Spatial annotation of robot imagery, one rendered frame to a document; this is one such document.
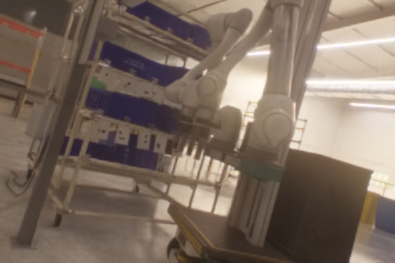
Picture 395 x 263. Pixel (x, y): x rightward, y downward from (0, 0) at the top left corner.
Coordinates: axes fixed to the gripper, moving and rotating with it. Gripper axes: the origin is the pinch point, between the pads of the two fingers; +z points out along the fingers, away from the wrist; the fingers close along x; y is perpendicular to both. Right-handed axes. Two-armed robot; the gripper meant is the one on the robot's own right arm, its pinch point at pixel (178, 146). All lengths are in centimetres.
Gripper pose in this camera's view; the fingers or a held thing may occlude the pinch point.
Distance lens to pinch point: 188.2
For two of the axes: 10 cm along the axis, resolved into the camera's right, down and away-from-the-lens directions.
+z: -2.8, 9.6, -0.4
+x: -3.0, -0.5, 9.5
